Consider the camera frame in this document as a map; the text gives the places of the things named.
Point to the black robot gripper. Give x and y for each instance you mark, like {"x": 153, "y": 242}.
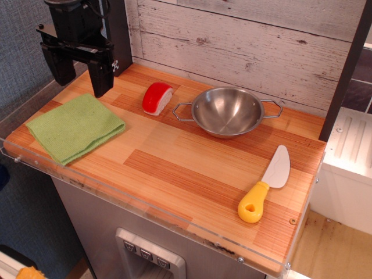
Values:
{"x": 76, "y": 35}

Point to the stainless steel pot with handles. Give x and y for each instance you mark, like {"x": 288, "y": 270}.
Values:
{"x": 228, "y": 112}

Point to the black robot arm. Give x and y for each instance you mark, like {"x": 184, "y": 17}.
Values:
{"x": 76, "y": 35}

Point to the green folded cloth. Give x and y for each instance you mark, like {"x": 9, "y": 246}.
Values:
{"x": 75, "y": 128}

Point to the red white toy sushi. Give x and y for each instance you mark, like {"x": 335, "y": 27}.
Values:
{"x": 157, "y": 96}

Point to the grey toy fridge cabinet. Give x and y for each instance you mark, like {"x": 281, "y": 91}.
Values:
{"x": 96, "y": 220}

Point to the silver water dispenser panel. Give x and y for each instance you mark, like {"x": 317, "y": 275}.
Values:
{"x": 144, "y": 259}

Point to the yellow orange object at corner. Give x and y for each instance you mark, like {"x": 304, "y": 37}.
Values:
{"x": 30, "y": 273}

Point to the white toy sink unit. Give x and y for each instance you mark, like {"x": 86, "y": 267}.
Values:
{"x": 342, "y": 191}

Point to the clear acrylic guard rail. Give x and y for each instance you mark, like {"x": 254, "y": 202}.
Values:
{"x": 144, "y": 181}

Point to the yellow handled toy knife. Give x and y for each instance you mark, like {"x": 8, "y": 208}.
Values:
{"x": 251, "y": 206}

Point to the dark right upright post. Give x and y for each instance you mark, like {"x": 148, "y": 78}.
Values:
{"x": 347, "y": 72}

